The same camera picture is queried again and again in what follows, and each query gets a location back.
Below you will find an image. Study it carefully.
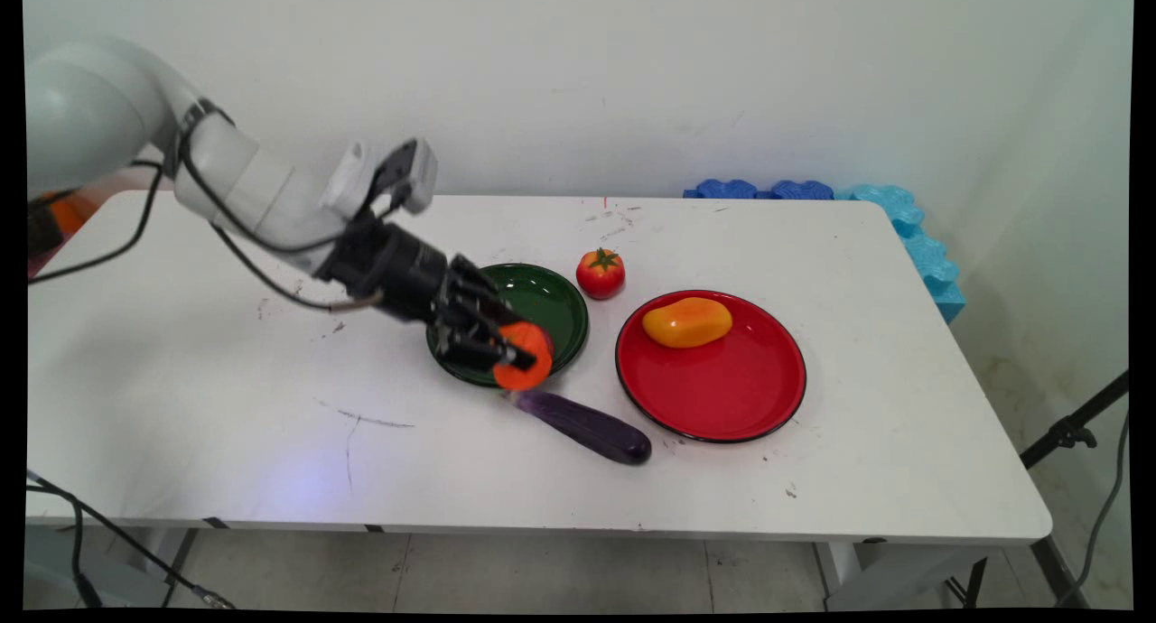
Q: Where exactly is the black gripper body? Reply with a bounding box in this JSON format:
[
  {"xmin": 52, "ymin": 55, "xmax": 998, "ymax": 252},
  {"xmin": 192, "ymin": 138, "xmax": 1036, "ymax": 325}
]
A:
[{"xmin": 316, "ymin": 219, "xmax": 484, "ymax": 335}]

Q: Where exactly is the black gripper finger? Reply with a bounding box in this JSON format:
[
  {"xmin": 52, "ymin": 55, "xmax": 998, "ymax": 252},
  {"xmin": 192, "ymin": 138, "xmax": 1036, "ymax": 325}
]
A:
[
  {"xmin": 449, "ymin": 255, "xmax": 527, "ymax": 331},
  {"xmin": 436, "ymin": 329, "xmax": 537, "ymax": 371}
]

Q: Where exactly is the orange carrot piece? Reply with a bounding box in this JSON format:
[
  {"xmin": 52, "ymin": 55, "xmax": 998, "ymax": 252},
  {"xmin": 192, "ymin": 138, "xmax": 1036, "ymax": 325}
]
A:
[{"xmin": 492, "ymin": 321, "xmax": 555, "ymax": 392}]

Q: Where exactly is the dark green plate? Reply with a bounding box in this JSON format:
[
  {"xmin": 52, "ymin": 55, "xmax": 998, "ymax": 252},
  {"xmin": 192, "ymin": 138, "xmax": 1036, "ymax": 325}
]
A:
[{"xmin": 426, "ymin": 262, "xmax": 590, "ymax": 389}]

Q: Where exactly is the red toy tomato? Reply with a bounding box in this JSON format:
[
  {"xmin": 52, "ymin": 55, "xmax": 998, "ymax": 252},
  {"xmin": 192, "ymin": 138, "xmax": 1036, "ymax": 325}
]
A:
[{"xmin": 576, "ymin": 247, "xmax": 627, "ymax": 301}]

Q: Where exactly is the purple toy eggplant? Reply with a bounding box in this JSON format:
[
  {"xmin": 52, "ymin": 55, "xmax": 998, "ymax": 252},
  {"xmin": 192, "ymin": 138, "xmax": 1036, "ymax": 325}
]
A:
[{"xmin": 508, "ymin": 387, "xmax": 653, "ymax": 467}]

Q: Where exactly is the yellow orange toy mango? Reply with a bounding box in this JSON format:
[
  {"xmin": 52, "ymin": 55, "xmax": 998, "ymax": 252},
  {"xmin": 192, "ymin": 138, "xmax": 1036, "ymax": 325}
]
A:
[{"xmin": 642, "ymin": 297, "xmax": 734, "ymax": 349}]

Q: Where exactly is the red plate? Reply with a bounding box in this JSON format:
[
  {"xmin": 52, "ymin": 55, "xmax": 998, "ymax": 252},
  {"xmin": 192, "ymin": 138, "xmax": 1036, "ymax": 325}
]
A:
[{"xmin": 615, "ymin": 289, "xmax": 807, "ymax": 444}]

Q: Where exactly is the orange object behind table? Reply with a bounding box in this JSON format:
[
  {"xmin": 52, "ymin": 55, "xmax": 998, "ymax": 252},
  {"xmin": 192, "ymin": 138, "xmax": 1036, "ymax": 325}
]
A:
[{"xmin": 47, "ymin": 192, "xmax": 98, "ymax": 237}]

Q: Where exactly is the black metal table leg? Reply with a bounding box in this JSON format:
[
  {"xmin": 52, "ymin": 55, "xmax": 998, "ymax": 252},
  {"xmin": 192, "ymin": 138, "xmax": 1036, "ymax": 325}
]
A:
[
  {"xmin": 944, "ymin": 536, "xmax": 1091, "ymax": 610},
  {"xmin": 161, "ymin": 527, "xmax": 200, "ymax": 608}
]

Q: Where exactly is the light blue foam mat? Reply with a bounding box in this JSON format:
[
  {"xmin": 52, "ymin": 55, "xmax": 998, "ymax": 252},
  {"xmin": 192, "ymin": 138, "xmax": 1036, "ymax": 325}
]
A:
[{"xmin": 835, "ymin": 184, "xmax": 968, "ymax": 325}]

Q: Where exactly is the black tripod stand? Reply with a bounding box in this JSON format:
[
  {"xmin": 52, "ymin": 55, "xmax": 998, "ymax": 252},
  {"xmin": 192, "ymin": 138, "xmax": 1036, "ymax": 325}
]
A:
[{"xmin": 1020, "ymin": 370, "xmax": 1131, "ymax": 470}]

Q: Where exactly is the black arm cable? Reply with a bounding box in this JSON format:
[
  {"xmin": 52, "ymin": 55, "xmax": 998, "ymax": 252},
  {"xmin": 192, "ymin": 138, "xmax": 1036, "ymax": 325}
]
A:
[{"xmin": 27, "ymin": 99, "xmax": 407, "ymax": 314}]

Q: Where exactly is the black floor cable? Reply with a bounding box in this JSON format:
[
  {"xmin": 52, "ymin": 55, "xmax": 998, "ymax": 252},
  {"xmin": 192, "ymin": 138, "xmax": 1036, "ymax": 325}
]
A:
[{"xmin": 25, "ymin": 468, "xmax": 238, "ymax": 610}]

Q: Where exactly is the grey hanging cable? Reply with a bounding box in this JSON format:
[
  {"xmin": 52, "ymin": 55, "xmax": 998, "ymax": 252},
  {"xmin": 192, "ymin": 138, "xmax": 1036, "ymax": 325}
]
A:
[{"xmin": 1055, "ymin": 411, "xmax": 1132, "ymax": 608}]

